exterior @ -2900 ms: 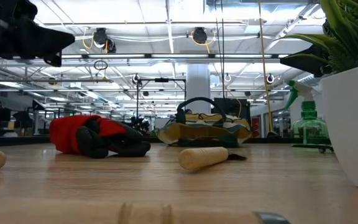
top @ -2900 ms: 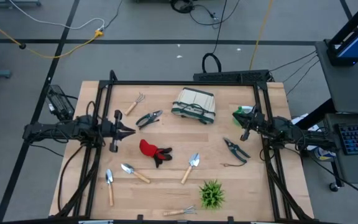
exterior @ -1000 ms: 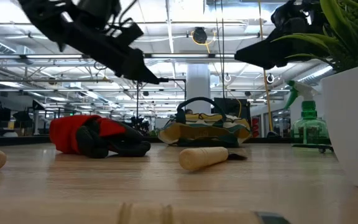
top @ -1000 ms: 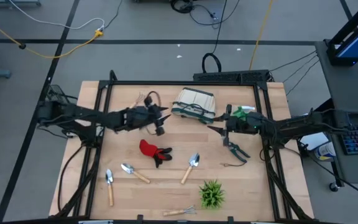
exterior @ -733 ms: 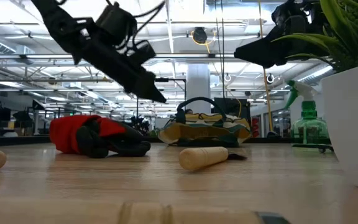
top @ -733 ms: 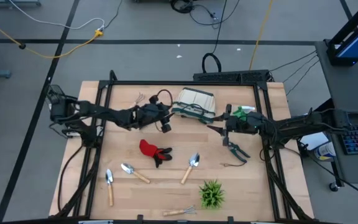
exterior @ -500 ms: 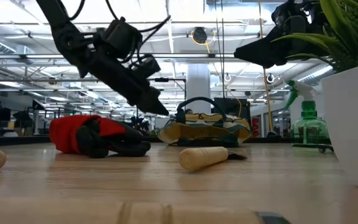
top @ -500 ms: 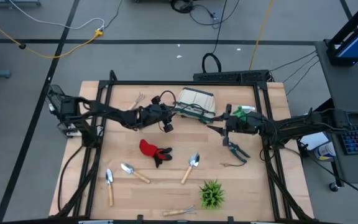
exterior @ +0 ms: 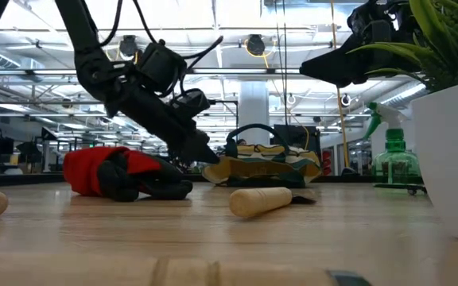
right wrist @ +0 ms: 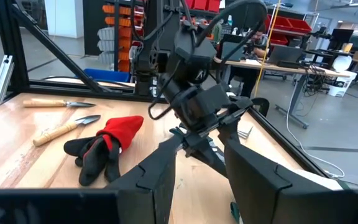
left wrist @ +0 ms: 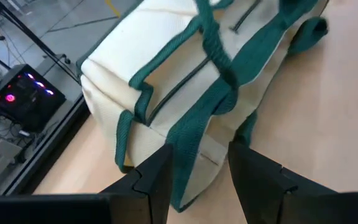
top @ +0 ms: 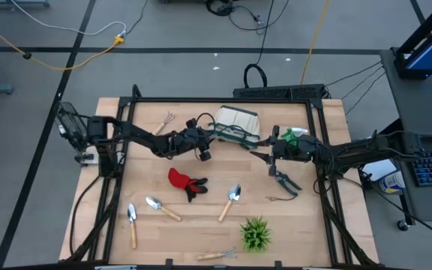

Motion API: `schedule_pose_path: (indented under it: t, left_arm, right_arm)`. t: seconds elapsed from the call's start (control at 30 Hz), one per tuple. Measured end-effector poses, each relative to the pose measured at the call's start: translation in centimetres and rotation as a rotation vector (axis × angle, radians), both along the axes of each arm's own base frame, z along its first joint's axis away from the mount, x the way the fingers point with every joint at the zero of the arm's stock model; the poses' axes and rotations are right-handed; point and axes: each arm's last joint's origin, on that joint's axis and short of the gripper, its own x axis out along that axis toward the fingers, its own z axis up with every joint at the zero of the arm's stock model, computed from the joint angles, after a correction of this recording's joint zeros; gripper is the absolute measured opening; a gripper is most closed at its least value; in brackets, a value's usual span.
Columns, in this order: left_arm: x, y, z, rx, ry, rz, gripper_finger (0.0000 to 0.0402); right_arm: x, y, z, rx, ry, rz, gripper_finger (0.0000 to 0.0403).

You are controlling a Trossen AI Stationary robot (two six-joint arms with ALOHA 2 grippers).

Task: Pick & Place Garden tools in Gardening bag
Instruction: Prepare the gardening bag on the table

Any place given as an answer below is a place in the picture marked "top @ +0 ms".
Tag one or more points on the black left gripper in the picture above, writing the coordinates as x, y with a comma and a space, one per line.
189, 140

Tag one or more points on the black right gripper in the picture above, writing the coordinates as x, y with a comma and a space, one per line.
291, 152

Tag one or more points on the green spray bottle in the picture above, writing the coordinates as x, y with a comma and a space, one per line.
289, 137

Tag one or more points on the beige green-trimmed gardening bag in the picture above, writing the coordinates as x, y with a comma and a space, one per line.
238, 120

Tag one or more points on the red black gardening gloves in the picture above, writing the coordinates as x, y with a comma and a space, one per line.
178, 179

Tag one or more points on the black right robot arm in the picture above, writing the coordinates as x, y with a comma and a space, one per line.
358, 152

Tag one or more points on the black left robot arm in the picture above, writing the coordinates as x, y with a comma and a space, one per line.
137, 133

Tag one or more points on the black power strip box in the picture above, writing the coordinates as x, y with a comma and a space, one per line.
276, 92

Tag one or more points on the green plant in white pot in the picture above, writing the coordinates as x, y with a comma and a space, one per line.
255, 234

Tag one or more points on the white paper sheet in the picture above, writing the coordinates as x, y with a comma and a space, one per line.
381, 168

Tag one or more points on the white blue wipes canister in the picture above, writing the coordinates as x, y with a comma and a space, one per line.
392, 182

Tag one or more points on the dark grey desk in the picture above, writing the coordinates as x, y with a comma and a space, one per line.
418, 101

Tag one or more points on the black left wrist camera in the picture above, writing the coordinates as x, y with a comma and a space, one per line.
204, 155

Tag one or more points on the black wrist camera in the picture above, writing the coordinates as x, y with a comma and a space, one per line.
272, 170
204, 155

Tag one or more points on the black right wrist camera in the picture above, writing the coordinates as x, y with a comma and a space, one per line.
272, 170

